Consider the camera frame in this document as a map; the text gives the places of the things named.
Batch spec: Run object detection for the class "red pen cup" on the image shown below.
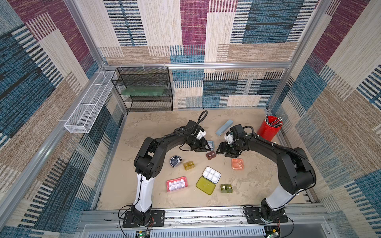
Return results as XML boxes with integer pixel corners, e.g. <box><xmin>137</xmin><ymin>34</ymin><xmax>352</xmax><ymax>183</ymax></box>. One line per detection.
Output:
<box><xmin>257</xmin><ymin>115</ymin><xmax>283</xmax><ymax>141</ymax></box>

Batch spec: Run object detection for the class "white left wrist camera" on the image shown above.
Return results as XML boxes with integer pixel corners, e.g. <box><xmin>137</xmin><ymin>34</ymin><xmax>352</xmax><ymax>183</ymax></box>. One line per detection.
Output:
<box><xmin>196</xmin><ymin>128</ymin><xmax>206</xmax><ymax>140</ymax></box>

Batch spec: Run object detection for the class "orange pillbox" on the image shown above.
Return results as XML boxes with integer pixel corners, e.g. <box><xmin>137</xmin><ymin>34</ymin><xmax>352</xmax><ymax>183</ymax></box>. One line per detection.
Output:
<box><xmin>231</xmin><ymin>158</ymin><xmax>244</xmax><ymax>170</ymax></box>

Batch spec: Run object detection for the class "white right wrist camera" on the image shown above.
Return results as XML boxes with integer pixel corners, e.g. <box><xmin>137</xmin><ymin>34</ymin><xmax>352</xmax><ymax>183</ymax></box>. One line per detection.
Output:
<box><xmin>224</xmin><ymin>132</ymin><xmax>234</xmax><ymax>145</ymax></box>

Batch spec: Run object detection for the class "maroon two-compartment pillbox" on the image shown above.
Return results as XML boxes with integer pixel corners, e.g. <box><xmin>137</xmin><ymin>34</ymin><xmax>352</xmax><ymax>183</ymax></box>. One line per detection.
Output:
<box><xmin>206</xmin><ymin>151</ymin><xmax>216</xmax><ymax>160</ymax></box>

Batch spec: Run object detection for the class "round dark blue pillbox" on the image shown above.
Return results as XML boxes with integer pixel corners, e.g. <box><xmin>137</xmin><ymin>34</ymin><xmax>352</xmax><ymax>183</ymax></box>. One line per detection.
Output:
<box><xmin>170</xmin><ymin>155</ymin><xmax>182</xmax><ymax>168</ymax></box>

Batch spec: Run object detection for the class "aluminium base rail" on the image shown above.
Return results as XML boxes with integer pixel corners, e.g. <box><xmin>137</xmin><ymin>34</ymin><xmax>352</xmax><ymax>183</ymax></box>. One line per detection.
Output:
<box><xmin>74</xmin><ymin>203</ymin><xmax>340</xmax><ymax>238</ymax></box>

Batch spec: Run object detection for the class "black wire mesh shelf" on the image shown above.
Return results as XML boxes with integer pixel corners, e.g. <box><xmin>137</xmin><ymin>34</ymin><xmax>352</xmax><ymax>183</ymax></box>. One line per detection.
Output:
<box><xmin>112</xmin><ymin>66</ymin><xmax>173</xmax><ymax>112</ymax></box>

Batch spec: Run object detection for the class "pink pillbox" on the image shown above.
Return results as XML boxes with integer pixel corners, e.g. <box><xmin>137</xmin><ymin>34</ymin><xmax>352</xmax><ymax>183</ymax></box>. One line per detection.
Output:
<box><xmin>166</xmin><ymin>177</ymin><xmax>188</xmax><ymax>192</ymax></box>

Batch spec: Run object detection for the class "blue six-compartment pillbox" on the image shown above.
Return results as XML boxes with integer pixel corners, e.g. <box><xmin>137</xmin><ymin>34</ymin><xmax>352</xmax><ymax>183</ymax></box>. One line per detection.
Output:
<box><xmin>207</xmin><ymin>140</ymin><xmax>214</xmax><ymax>150</ymax></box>

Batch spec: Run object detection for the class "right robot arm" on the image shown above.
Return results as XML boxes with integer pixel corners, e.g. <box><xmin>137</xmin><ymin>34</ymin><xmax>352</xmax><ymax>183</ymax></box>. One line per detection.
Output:
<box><xmin>216</xmin><ymin>125</ymin><xmax>317</xmax><ymax>225</ymax></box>

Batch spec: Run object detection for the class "small green two-compartment pillbox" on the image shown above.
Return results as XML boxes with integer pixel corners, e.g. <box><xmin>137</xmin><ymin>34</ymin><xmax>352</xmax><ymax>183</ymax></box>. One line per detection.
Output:
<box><xmin>220</xmin><ymin>184</ymin><xmax>233</xmax><ymax>193</ymax></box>

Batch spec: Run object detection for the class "white wire mesh basket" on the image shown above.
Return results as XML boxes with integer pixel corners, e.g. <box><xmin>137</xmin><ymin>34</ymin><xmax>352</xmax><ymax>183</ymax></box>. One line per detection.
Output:
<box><xmin>64</xmin><ymin>71</ymin><xmax>114</xmax><ymax>133</ymax></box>

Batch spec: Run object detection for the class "yellow two-compartment pillbox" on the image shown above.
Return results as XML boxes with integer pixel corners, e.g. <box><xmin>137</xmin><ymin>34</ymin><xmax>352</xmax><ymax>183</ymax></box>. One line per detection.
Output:
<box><xmin>183</xmin><ymin>161</ymin><xmax>195</xmax><ymax>171</ymax></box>

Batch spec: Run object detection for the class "light blue stapler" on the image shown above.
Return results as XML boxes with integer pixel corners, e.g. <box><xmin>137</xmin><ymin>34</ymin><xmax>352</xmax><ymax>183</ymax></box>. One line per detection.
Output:
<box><xmin>216</xmin><ymin>120</ymin><xmax>233</xmax><ymax>136</ymax></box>

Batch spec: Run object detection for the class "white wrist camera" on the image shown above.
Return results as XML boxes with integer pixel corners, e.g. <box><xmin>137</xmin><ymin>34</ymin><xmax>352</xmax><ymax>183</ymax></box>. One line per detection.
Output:
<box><xmin>196</xmin><ymin>128</ymin><xmax>206</xmax><ymax>140</ymax></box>
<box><xmin>224</xmin><ymin>132</ymin><xmax>234</xmax><ymax>145</ymax></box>

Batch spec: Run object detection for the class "white pillbox with green lid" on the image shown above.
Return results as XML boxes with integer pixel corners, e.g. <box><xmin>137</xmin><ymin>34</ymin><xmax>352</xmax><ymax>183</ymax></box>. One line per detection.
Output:
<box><xmin>196</xmin><ymin>167</ymin><xmax>221</xmax><ymax>195</ymax></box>

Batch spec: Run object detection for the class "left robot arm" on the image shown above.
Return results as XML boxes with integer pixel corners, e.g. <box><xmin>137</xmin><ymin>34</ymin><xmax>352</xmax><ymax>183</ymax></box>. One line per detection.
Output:
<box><xmin>130</xmin><ymin>110</ymin><xmax>211</xmax><ymax>226</ymax></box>

